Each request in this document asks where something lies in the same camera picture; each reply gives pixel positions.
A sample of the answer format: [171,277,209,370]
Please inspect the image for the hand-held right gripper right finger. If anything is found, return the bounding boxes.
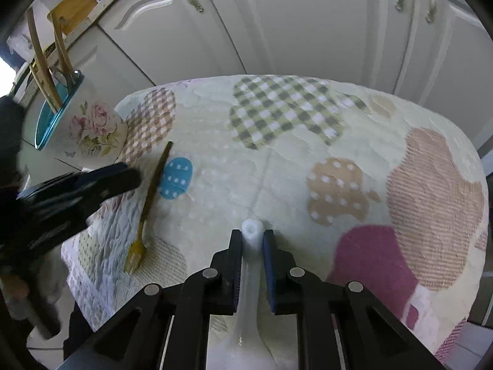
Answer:
[262,229,447,370]

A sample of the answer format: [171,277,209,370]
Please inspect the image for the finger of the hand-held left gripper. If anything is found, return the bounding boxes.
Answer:
[77,162,141,213]
[17,173,84,217]

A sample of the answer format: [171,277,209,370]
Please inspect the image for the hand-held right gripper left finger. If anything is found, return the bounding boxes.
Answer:
[58,229,243,370]

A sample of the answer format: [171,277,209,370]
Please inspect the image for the white spoon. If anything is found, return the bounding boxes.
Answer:
[208,219,278,370]

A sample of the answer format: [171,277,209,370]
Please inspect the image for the yellow fork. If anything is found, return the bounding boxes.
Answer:
[124,141,174,274]

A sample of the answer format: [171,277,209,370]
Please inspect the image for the floral utensil holder teal inside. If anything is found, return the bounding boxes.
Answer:
[34,70,129,159]

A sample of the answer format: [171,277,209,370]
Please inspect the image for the patchwork quilt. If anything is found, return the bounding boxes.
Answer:
[59,74,490,370]

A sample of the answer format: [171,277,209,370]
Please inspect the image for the wooden cutting board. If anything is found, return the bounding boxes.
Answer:
[47,0,101,36]

